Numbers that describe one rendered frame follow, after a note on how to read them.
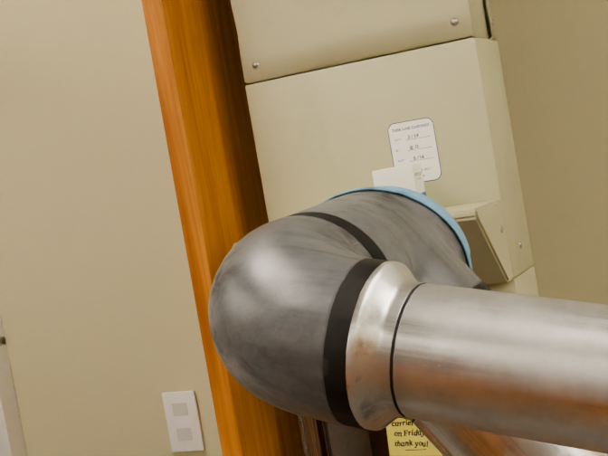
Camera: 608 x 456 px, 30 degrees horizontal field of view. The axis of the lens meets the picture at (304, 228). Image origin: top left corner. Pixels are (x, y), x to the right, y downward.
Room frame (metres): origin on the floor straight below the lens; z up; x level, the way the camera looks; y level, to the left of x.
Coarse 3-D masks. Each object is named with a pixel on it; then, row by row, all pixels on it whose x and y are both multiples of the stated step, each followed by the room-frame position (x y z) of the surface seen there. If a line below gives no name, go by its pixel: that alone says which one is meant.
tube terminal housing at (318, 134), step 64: (384, 64) 1.44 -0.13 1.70; (448, 64) 1.40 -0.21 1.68; (256, 128) 1.52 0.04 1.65; (320, 128) 1.48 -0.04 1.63; (384, 128) 1.44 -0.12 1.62; (448, 128) 1.41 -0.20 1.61; (320, 192) 1.49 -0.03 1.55; (448, 192) 1.41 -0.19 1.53; (512, 192) 1.44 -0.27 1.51; (512, 256) 1.39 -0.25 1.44
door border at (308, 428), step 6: (306, 420) 1.51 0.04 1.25; (312, 420) 1.50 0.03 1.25; (300, 426) 1.51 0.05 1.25; (306, 426) 1.51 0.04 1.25; (312, 426) 1.50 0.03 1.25; (300, 432) 1.51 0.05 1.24; (306, 432) 1.51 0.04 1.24; (312, 432) 1.50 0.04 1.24; (306, 438) 1.51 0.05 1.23; (312, 438) 1.50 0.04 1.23; (318, 438) 1.50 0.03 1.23; (312, 444) 1.50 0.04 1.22; (318, 444) 1.50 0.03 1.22; (312, 450) 1.51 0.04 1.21; (318, 450) 1.50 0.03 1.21
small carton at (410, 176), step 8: (392, 168) 1.36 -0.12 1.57; (400, 168) 1.35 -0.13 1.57; (408, 168) 1.35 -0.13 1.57; (416, 168) 1.37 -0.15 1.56; (376, 176) 1.36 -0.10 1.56; (384, 176) 1.36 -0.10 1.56; (392, 176) 1.36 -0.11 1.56; (400, 176) 1.35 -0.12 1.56; (408, 176) 1.35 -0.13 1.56; (416, 176) 1.36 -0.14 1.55; (376, 184) 1.36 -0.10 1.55; (384, 184) 1.36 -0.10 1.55; (392, 184) 1.36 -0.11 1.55; (400, 184) 1.35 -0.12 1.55; (408, 184) 1.35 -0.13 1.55; (416, 184) 1.35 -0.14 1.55; (424, 192) 1.39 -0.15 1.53
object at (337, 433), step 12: (324, 432) 1.50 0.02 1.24; (336, 432) 1.49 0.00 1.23; (348, 432) 1.48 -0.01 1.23; (360, 432) 1.47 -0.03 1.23; (372, 432) 1.47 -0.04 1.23; (384, 432) 1.46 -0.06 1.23; (324, 444) 1.50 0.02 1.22; (336, 444) 1.49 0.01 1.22; (348, 444) 1.48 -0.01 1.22; (360, 444) 1.48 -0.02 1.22; (372, 444) 1.47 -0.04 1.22; (384, 444) 1.46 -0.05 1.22
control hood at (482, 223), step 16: (448, 208) 1.38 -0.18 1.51; (464, 208) 1.32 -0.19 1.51; (480, 208) 1.31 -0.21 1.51; (496, 208) 1.36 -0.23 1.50; (464, 224) 1.30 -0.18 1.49; (480, 224) 1.30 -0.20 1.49; (496, 224) 1.35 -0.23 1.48; (480, 240) 1.31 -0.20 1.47; (496, 240) 1.34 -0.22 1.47; (480, 256) 1.34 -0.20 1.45; (496, 256) 1.34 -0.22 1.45; (480, 272) 1.36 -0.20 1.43; (496, 272) 1.35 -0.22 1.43; (512, 272) 1.38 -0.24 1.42
